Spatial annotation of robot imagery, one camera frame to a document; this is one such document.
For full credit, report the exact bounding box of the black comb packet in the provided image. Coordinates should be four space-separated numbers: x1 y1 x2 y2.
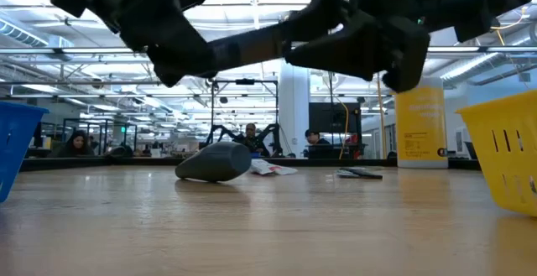
335 167 383 180

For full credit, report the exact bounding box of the black monitor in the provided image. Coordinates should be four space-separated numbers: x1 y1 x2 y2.
309 102 362 133

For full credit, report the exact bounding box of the white pillar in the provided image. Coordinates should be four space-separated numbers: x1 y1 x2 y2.
279 64 311 159

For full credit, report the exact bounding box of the person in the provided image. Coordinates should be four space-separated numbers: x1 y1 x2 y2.
304 128 332 159
56 129 96 159
238 122 269 159

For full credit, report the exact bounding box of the yellow white wipes canister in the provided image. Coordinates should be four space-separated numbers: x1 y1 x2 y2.
394 76 449 169

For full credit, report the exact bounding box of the blue plastic basket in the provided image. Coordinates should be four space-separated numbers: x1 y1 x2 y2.
0 101 50 204

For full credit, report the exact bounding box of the yellow plastic basket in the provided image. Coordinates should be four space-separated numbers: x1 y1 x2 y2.
456 90 537 218

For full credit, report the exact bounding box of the yellow cable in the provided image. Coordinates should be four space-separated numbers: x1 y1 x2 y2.
336 98 351 159

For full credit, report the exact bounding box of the black aluminium table frame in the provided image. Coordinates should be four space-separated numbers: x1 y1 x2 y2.
18 157 482 172

